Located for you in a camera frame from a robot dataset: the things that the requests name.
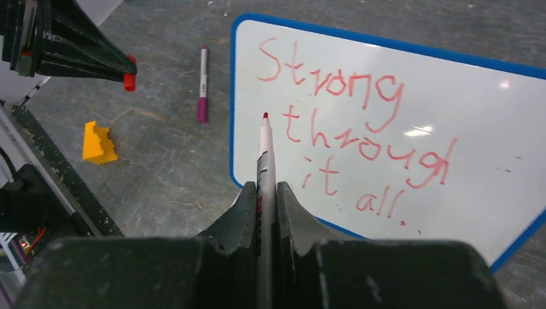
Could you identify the yellow toy block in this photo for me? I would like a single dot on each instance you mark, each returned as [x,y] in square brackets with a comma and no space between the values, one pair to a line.
[97,147]

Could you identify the purple cap marker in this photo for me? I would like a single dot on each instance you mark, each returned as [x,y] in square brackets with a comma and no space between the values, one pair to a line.
[202,114]

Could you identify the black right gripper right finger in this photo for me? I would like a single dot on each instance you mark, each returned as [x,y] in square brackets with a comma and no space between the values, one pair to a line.
[321,269]

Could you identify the blue framed whiteboard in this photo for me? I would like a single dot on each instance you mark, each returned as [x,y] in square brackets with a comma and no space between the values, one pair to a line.
[386,139]

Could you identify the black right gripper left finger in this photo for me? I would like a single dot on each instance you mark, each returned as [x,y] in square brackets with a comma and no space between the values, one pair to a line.
[214,269]

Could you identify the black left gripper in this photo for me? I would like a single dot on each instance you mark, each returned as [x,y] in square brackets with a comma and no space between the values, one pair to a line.
[58,39]

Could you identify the aluminium rail frame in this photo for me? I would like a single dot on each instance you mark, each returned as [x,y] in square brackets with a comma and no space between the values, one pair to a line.
[39,209]

